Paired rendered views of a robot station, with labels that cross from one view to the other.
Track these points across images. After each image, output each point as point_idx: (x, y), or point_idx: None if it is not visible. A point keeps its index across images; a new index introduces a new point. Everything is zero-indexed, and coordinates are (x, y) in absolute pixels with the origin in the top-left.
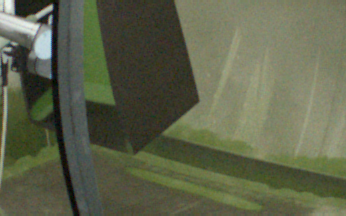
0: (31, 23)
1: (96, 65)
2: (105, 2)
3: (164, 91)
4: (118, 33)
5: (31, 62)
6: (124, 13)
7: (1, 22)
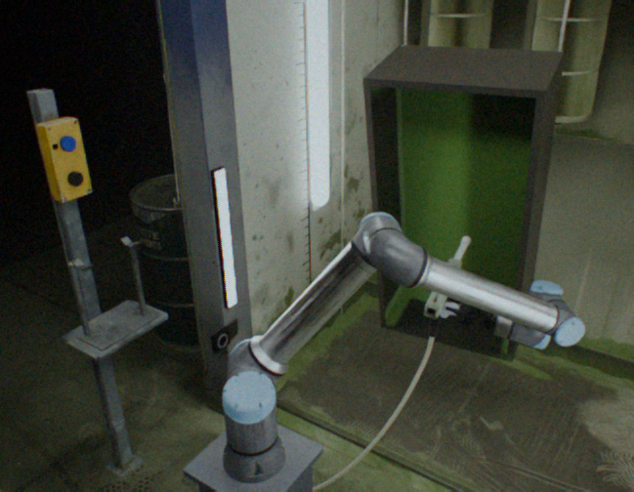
0: (545, 305)
1: None
2: (527, 253)
3: None
4: (525, 278)
5: (504, 328)
6: (528, 260)
7: (505, 301)
